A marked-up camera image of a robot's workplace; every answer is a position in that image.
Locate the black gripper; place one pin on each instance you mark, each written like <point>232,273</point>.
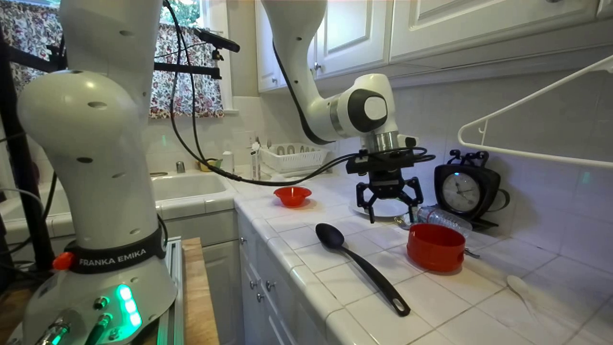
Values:
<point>385,177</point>

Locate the red round container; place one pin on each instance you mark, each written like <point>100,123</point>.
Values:
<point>435,248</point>

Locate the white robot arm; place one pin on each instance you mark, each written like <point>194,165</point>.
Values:
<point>111,280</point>

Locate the clear plastic bottle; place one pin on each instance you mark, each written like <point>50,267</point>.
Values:
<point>435,215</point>

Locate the black plastic serving spoon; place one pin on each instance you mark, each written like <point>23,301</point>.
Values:
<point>334,240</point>

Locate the black desk clock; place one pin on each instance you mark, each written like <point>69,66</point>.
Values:
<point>470,190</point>

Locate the red bowl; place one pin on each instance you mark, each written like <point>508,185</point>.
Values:
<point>291,196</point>

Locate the white dish rack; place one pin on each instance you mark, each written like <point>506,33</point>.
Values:
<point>291,160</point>

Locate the white plastic spoon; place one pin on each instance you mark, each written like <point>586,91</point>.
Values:
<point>531,298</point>

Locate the white upper cabinets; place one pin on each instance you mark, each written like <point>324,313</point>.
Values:
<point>429,41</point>

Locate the white cabinets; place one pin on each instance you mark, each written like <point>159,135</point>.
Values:
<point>255,301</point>
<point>429,41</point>

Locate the white lower cabinets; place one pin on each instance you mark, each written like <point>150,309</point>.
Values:
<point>255,301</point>

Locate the white kitchen sink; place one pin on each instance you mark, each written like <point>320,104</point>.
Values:
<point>176,196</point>

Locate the floral curtain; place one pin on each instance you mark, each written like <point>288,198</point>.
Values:
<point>144,45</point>

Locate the white wire hanger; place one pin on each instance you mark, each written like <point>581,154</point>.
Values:
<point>565,121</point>

